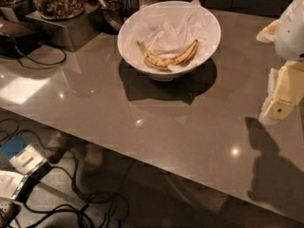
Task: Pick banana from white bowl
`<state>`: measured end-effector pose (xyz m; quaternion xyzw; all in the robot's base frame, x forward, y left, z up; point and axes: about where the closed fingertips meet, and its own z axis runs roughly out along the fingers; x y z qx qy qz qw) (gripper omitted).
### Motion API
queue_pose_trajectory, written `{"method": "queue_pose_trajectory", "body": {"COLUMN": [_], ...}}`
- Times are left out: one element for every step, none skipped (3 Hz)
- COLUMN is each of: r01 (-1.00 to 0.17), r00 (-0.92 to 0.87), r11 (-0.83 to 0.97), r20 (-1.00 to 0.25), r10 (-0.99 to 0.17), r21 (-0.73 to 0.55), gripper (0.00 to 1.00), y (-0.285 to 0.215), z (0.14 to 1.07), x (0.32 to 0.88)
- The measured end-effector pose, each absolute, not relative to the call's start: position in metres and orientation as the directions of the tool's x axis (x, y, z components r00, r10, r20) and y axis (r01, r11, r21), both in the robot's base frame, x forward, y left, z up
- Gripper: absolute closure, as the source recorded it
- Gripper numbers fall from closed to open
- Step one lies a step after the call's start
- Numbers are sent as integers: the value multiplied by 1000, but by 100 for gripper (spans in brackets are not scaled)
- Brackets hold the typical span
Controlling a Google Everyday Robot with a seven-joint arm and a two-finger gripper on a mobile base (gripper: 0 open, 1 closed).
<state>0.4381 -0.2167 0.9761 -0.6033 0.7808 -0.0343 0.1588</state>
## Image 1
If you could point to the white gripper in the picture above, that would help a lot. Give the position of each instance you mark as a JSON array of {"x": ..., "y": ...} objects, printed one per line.
[{"x": 291, "y": 32}]

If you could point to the yellow spotted banana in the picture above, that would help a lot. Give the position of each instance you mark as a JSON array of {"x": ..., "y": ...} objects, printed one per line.
[{"x": 163, "y": 64}]

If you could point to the white ceramic bowl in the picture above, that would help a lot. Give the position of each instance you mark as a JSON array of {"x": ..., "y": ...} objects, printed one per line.
[{"x": 214, "y": 34}]

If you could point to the white paper napkin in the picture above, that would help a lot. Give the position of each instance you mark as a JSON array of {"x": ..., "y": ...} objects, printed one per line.
[{"x": 166, "y": 29}]

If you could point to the grey metal stand block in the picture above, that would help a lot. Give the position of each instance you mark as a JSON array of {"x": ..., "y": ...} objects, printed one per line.
[{"x": 71, "y": 34}]

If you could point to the glass jar of nuts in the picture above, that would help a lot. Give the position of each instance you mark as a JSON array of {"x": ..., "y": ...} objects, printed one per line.
[{"x": 59, "y": 9}]

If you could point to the dark brown device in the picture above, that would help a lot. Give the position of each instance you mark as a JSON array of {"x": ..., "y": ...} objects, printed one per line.
[{"x": 18, "y": 38}]

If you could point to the blue white box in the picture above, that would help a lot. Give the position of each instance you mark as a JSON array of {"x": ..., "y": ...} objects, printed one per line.
[{"x": 22, "y": 155}]

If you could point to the white box on floor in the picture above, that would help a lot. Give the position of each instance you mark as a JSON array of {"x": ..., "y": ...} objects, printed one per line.
[{"x": 11, "y": 184}]

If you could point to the power strip on floor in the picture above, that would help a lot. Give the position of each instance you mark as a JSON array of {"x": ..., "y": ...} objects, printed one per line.
[{"x": 8, "y": 211}]

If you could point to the black wire mesh cup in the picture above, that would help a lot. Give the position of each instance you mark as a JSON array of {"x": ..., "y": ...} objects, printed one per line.
[{"x": 129, "y": 7}]

